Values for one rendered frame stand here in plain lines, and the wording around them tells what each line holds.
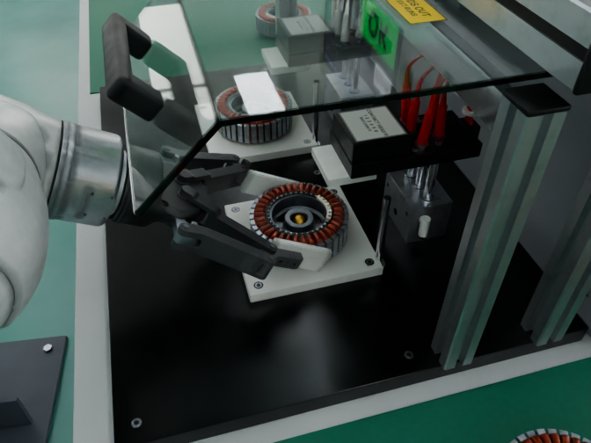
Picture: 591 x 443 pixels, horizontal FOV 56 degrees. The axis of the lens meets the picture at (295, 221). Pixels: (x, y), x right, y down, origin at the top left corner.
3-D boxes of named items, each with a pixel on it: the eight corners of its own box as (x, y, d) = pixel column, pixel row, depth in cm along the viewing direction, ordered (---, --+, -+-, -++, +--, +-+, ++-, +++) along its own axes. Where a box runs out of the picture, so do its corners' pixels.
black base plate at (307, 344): (120, 461, 49) (113, 450, 47) (102, 98, 94) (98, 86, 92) (581, 340, 58) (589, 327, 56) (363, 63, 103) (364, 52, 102)
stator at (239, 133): (230, 153, 76) (228, 130, 74) (206, 113, 84) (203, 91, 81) (304, 134, 80) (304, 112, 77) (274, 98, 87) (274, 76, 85)
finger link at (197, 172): (171, 208, 57) (163, 199, 58) (239, 190, 66) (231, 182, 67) (185, 179, 55) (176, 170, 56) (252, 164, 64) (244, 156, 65)
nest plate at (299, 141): (213, 169, 76) (212, 162, 75) (197, 112, 86) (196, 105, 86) (317, 151, 79) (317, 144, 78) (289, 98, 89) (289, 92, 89)
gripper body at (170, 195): (102, 185, 58) (186, 203, 62) (105, 240, 52) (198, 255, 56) (124, 126, 54) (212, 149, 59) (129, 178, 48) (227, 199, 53)
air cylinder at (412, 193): (405, 243, 65) (412, 208, 61) (381, 203, 70) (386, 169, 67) (444, 236, 66) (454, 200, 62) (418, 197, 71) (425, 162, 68)
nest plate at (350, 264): (250, 303, 59) (250, 295, 58) (224, 212, 69) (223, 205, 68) (383, 274, 62) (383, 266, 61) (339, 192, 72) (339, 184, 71)
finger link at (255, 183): (240, 192, 65) (238, 188, 66) (290, 203, 69) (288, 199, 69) (251, 172, 64) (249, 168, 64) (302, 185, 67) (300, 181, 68)
